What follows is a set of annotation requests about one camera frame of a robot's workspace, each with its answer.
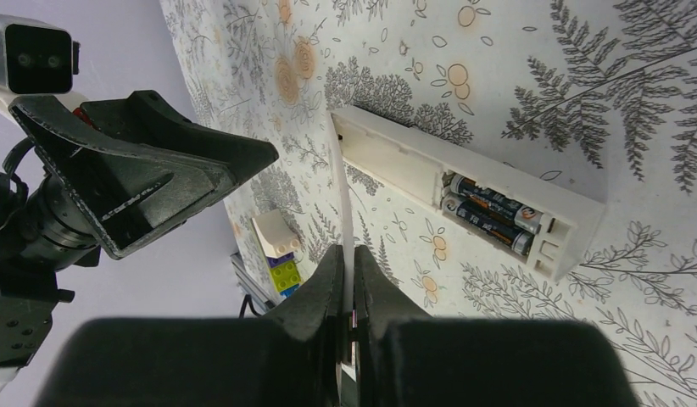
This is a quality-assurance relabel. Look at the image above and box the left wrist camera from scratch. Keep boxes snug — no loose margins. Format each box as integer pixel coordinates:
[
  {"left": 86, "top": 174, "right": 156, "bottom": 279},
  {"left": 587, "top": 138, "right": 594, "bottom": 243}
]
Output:
[{"left": 0, "top": 14, "right": 86, "bottom": 119}]

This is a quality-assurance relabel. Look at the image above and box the white remote battery cover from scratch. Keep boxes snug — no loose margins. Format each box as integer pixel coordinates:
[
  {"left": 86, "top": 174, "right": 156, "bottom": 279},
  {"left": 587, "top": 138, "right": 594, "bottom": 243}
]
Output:
[{"left": 326, "top": 112, "right": 355, "bottom": 314}]

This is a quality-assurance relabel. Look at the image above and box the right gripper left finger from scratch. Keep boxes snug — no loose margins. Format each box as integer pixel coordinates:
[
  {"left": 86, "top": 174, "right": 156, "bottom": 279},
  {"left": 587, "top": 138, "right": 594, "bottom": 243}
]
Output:
[{"left": 36, "top": 245, "right": 344, "bottom": 406}]

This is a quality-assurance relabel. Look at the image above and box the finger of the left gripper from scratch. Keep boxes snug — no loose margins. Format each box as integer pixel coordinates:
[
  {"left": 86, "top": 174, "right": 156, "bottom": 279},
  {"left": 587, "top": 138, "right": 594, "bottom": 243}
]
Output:
[
  {"left": 80, "top": 90, "right": 279, "bottom": 185},
  {"left": 9, "top": 96, "right": 237, "bottom": 259}
]

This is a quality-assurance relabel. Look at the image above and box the floral tablecloth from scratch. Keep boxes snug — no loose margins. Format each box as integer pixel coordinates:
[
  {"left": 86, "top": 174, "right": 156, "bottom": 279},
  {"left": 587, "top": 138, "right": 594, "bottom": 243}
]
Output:
[{"left": 161, "top": 1, "right": 697, "bottom": 406}]

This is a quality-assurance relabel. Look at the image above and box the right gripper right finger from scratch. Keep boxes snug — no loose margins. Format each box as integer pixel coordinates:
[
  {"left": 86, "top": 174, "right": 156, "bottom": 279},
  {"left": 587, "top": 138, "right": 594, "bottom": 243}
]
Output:
[{"left": 354, "top": 246, "right": 638, "bottom": 406}]

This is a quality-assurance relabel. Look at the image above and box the white remote control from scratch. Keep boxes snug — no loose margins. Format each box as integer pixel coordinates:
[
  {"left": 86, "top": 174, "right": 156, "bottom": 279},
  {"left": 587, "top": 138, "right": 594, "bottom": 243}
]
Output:
[{"left": 328, "top": 106, "right": 605, "bottom": 281}]

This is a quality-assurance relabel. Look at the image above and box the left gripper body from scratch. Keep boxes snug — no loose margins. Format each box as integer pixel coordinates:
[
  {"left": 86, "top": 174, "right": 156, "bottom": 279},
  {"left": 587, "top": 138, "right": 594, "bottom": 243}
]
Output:
[{"left": 0, "top": 138, "right": 101, "bottom": 271}]

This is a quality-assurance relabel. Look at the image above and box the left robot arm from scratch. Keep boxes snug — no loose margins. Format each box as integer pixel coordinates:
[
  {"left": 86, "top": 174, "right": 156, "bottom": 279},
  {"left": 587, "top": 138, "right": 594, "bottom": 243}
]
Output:
[{"left": 0, "top": 90, "right": 279, "bottom": 389}]

